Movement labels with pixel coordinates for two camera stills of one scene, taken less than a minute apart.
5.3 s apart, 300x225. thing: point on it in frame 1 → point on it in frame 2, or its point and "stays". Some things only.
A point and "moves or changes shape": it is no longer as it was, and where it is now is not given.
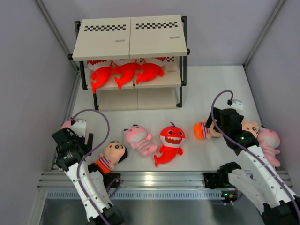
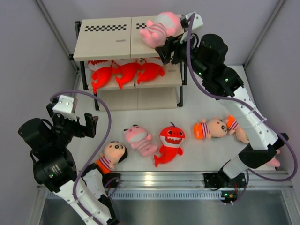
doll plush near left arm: [115, 153] stays
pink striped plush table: [269, 141] moves or changes shape
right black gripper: [217, 116] → [172, 44]
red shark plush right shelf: [151, 71] stays
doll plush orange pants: [202, 132] stays
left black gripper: [86, 148] → [81, 130]
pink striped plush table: [138, 138] stays
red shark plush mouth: [171, 138] stays
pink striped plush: [66, 124] moves or changes shape
